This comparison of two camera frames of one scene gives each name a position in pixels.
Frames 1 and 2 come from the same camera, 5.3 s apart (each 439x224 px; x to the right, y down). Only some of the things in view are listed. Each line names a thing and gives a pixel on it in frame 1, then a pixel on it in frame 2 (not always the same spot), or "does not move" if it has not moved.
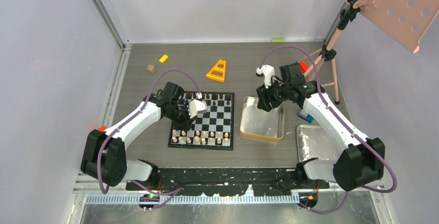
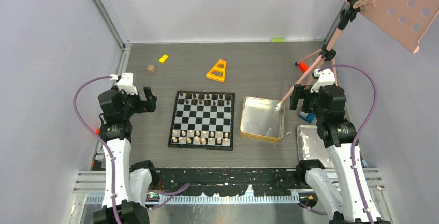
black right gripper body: x=279 y=93 to x=311 y=103
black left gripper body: x=179 y=116 to x=135 y=105
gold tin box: x=258 y=124 does not move
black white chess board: x=213 y=129 does not move
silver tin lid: x=314 y=142 does not move
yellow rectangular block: x=163 y=58 does not move
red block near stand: x=304 y=66 does not move
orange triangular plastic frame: x=215 y=68 does not move
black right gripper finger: x=265 y=100 to x=298 y=93
